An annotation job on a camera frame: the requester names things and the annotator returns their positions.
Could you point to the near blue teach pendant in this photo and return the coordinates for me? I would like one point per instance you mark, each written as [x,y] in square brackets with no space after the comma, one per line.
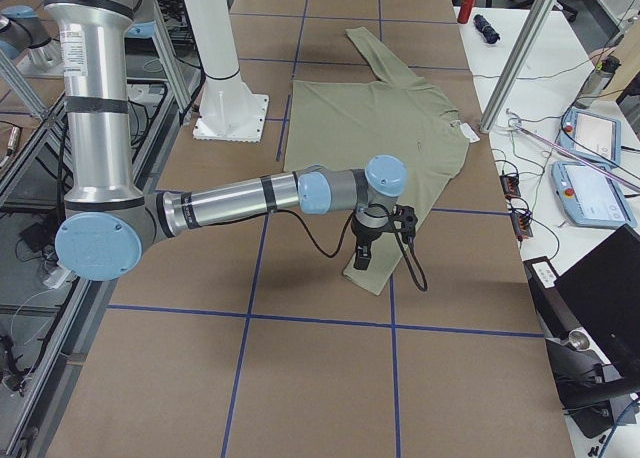
[589,198]

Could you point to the dark blue folded umbrella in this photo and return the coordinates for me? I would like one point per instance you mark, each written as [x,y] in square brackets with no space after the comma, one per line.
[486,30]

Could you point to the black monitor stand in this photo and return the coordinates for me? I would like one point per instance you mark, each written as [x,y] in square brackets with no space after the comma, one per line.
[594,393]

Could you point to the long metal reacher stick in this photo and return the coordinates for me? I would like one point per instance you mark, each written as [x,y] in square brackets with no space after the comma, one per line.
[515,122]

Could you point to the white paper clothing tag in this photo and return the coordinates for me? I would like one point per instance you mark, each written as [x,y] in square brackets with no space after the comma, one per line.
[469,132]

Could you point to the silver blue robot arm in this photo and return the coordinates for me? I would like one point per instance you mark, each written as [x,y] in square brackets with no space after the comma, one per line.
[21,29]
[110,222]

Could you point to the red electronics board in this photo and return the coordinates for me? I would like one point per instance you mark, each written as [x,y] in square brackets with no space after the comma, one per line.
[510,186]

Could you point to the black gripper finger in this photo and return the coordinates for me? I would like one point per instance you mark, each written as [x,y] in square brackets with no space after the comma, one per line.
[362,258]

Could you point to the black laptop computer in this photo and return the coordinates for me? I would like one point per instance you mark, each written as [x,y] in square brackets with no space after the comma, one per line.
[599,293]

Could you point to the blue teach pendant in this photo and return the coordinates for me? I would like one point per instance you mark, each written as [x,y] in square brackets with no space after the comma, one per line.
[591,136]
[589,198]

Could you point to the aluminium frame post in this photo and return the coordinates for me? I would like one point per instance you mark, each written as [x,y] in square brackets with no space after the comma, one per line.
[524,43]

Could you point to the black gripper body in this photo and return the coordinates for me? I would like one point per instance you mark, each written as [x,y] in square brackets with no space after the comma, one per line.
[366,238]

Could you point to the grey water bottle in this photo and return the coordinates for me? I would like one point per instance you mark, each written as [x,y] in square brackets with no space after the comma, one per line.
[597,81]

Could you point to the far blue teach pendant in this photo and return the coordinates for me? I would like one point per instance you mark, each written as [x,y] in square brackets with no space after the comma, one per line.
[591,136]

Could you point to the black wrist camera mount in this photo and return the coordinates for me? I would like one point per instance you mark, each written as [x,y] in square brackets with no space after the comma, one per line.
[404,223]

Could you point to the aluminium frame rail structure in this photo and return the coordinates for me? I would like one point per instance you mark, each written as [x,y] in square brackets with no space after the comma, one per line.
[48,313]

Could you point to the olive green long-sleeve shirt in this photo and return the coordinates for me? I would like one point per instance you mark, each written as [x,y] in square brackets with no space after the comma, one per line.
[344,125]

